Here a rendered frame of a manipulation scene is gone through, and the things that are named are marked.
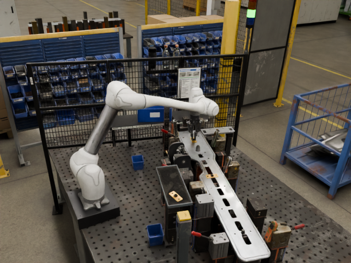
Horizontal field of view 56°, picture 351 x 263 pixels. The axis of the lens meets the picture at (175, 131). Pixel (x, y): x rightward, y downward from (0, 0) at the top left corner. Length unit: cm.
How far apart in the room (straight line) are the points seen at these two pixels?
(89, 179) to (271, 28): 388
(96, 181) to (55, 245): 119
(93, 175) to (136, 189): 52
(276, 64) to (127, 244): 418
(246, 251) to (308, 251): 63
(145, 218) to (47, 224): 138
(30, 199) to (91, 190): 166
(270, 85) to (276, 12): 119
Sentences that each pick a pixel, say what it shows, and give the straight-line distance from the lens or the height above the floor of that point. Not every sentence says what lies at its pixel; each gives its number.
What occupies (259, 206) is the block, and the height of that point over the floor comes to 103.
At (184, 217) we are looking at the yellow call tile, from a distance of 176.
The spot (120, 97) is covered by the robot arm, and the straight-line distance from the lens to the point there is 213.
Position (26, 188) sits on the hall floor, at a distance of 406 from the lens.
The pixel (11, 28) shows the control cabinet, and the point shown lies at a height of 69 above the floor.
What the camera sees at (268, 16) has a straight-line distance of 524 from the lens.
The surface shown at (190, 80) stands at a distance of 304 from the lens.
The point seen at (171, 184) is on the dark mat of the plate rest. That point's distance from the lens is 196.
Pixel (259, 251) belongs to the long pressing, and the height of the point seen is 100.
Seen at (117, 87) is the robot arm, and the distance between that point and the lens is 224.
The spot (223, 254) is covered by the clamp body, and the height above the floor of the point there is 96.
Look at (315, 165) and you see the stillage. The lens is 427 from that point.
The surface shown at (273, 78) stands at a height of 54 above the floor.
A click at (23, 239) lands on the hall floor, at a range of 348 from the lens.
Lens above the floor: 237
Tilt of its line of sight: 29 degrees down
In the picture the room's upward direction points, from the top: 2 degrees clockwise
